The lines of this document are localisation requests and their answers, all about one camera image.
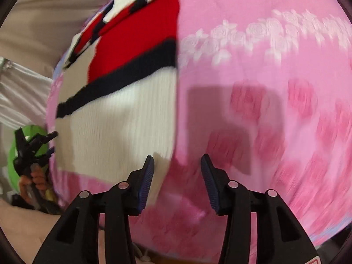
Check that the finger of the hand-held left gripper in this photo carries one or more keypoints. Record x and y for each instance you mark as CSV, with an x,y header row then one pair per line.
x,y
44,139
47,154

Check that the person's left hand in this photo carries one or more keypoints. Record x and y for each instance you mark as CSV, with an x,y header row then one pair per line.
x,y
38,180

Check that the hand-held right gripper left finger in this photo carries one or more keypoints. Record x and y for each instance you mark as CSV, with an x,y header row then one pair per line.
x,y
145,183

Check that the person's left forearm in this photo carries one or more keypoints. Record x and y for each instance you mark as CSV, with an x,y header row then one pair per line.
x,y
24,231

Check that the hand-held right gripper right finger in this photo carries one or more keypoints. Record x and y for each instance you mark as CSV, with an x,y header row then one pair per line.
x,y
209,183

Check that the pink floral bed sheet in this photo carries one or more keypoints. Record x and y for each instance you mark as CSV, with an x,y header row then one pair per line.
x,y
261,115

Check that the white cloth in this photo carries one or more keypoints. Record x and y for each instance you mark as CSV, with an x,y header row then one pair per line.
x,y
24,93

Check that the white red navy knit sweater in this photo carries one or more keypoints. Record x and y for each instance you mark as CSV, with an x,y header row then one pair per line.
x,y
115,110

